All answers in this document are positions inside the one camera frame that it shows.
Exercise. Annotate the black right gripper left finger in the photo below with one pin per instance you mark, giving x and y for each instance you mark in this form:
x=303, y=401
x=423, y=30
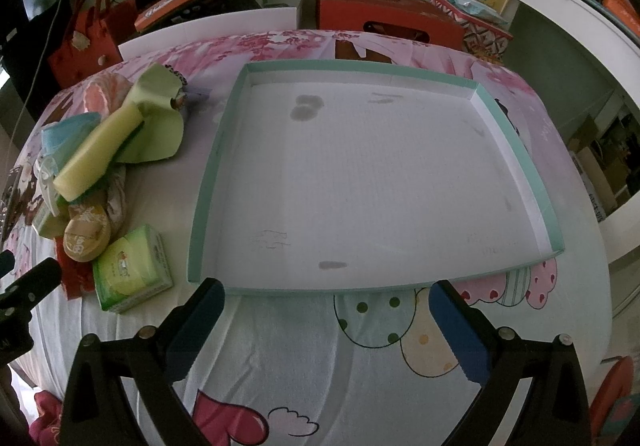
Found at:
x=191, y=326

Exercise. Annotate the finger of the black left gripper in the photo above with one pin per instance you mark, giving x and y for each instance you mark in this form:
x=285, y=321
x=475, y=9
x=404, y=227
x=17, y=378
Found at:
x=7, y=262

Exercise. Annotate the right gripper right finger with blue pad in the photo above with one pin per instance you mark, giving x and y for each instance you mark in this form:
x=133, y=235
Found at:
x=466, y=330

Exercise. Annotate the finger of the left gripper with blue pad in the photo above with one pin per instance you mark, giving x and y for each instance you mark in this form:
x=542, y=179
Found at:
x=31, y=288

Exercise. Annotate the round tan pouch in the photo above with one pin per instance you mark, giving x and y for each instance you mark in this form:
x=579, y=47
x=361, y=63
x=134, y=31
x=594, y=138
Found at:
x=87, y=235

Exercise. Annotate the light blue face mask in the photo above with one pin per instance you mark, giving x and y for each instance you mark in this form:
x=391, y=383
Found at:
x=60, y=140

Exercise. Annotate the yellow sponge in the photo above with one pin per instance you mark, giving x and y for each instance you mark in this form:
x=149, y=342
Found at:
x=90, y=160

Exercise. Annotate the light green cloth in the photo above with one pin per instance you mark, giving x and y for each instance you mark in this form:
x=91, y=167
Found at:
x=157, y=94

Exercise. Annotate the pink white fuzzy cloth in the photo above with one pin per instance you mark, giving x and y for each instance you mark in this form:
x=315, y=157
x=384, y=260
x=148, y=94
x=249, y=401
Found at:
x=105, y=93

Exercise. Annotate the pink cream scrunchie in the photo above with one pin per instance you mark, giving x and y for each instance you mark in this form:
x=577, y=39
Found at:
x=116, y=206

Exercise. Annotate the purple cartoon tissue pack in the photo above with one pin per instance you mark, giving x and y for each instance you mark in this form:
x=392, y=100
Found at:
x=189, y=100

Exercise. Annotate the pink cartoon print bedsheet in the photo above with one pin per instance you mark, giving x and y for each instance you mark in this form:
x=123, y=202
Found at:
x=331, y=370

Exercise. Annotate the white tray with teal rim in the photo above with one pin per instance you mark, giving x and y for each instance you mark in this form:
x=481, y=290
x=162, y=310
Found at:
x=335, y=176

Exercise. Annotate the red gift bag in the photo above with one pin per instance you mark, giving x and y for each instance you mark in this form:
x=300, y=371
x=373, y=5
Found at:
x=91, y=40

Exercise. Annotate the white foam board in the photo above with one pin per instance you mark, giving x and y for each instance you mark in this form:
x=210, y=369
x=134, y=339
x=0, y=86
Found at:
x=202, y=29

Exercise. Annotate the red white patterned box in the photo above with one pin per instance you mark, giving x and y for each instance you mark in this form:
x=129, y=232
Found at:
x=480, y=38

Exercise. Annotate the orange black box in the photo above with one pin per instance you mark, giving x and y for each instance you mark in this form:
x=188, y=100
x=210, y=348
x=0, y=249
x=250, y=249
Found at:
x=166, y=13

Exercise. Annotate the white curved desk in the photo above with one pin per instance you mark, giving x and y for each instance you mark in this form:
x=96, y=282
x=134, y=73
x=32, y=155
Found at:
x=610, y=45

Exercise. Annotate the red cardboard box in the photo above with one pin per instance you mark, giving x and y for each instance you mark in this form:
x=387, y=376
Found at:
x=415, y=20

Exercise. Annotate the blue wet wipes pack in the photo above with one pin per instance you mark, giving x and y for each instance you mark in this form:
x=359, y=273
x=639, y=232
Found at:
x=478, y=10

